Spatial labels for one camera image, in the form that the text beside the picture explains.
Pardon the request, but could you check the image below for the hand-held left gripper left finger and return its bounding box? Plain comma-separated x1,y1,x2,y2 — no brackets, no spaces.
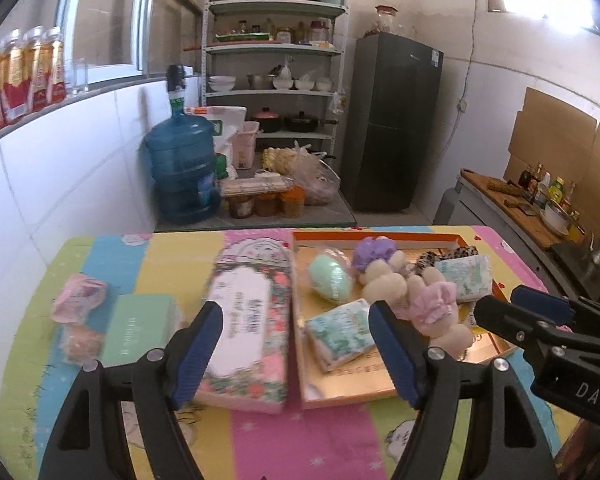
37,300,225,480

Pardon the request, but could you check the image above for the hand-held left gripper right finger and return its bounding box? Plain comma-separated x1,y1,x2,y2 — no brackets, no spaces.
367,300,563,480

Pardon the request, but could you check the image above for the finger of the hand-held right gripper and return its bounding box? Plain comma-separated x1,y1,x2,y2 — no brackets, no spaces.
472,295,555,361
510,285,580,331

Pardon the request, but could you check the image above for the orange box tray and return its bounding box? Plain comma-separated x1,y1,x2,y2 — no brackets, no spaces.
291,230,520,411

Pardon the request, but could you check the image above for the large leaf print tissue pack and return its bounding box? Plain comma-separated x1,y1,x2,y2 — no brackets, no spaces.
305,299,381,373

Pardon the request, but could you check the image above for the small leaf print tissue pack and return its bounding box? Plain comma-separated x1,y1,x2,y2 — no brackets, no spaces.
437,254,495,303

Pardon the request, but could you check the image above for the cream plush bear pink hat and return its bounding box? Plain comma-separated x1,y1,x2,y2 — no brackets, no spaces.
405,267,475,356

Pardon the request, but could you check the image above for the cream plush bear purple hat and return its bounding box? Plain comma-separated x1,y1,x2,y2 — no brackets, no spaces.
354,237,411,306

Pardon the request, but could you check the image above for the leopard print cloth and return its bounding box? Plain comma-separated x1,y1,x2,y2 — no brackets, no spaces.
412,245,480,276

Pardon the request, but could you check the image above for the mint green sponge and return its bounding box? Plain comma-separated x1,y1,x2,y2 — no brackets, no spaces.
307,245,355,303

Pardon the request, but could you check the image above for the pink floral tissue pack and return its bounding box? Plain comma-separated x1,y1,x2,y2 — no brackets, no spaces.
192,240,295,415

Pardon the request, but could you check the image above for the mint green tissue box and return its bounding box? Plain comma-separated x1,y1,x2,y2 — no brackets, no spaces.
101,294,181,368

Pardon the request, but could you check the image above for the white mixing bowl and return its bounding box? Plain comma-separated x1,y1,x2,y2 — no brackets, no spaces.
540,202,573,236

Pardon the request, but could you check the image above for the colourful printed blanket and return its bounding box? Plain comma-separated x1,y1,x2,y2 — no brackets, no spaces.
0,224,580,480

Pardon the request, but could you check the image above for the grey counter cabinet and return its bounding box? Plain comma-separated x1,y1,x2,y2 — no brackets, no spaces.
432,167,600,306

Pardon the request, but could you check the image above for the orange item in plastic bag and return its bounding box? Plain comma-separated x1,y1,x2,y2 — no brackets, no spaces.
60,325,106,365

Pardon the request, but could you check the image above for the row of condiment bottles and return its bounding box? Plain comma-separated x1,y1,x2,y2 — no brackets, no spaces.
517,161,585,243

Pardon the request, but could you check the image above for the wooden cutting board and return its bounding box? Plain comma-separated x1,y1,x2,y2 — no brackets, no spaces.
460,169,580,251

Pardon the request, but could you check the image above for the pink towel in plastic bag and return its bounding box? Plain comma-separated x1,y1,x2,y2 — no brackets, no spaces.
49,274,109,323

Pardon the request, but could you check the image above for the low grey platform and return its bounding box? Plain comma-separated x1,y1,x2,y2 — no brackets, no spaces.
155,195,358,233

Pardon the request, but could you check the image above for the brown cardboard sheet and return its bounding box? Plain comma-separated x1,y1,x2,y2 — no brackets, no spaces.
504,86,600,196

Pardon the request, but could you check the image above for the bundle of noodle packs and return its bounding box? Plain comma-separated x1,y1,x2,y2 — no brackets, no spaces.
220,175,293,198

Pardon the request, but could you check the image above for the orange spice jar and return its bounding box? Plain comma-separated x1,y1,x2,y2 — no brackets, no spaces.
281,187,305,218

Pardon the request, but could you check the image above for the clear plastic bag of food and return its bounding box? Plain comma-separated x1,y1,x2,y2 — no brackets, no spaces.
292,141,341,207

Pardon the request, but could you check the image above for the blue water jug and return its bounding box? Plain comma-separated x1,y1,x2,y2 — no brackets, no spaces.
144,107,221,226

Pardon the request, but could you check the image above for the bag of yellow snacks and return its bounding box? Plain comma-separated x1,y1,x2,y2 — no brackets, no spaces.
262,146,301,177

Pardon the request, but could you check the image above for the pink plastic basket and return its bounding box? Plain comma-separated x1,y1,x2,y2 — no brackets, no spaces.
230,121,261,170

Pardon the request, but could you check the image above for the dark grey refrigerator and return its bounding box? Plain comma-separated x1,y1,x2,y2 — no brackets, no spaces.
341,34,445,212

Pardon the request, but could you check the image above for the white printed sack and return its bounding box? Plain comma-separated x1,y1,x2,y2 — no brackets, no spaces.
184,105,248,181

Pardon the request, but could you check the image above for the black pot with red lid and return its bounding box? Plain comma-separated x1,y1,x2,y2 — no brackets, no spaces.
252,107,282,133

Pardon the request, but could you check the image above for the black wok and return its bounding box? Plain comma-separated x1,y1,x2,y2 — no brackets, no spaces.
284,111,338,133

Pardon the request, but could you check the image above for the black water pump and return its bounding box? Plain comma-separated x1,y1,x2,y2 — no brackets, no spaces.
166,64,189,111

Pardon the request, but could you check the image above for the clear drinking glass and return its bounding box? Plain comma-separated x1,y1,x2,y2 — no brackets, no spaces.
70,57,90,96

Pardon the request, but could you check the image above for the white metal shelf rack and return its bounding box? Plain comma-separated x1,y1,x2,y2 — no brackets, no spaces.
200,0,351,161

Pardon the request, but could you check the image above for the green tray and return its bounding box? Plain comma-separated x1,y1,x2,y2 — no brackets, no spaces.
215,32,275,43

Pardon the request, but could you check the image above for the glass jar with red lid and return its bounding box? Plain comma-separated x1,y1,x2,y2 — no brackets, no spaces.
375,5,399,37

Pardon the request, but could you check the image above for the sliding glass window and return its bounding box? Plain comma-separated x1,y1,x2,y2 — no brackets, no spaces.
55,0,203,86

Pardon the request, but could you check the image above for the black wall cable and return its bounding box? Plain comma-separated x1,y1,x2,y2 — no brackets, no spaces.
458,0,482,111

